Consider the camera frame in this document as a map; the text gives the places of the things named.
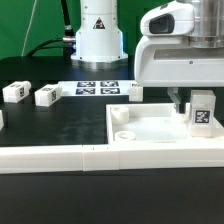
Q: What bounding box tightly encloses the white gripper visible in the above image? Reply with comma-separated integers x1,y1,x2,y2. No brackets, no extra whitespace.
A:
134,0,224,113

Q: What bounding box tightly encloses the white square tabletop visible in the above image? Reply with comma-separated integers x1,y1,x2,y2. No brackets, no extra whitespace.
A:
106,103,224,150

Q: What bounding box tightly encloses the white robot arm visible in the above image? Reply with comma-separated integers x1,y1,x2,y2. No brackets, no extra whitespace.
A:
71,0,224,94

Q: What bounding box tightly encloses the small white tagged block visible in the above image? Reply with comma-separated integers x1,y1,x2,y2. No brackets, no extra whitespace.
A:
129,84,143,102

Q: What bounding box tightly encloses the white L-shaped obstacle fence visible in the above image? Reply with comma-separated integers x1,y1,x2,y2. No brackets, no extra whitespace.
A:
0,144,224,174

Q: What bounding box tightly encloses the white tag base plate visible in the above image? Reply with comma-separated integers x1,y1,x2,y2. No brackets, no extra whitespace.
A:
59,80,133,97

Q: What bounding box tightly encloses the black cable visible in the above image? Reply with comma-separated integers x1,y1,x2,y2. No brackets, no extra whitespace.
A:
26,0,76,58

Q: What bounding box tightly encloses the white cable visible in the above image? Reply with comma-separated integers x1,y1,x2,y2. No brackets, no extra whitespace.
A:
21,0,38,58

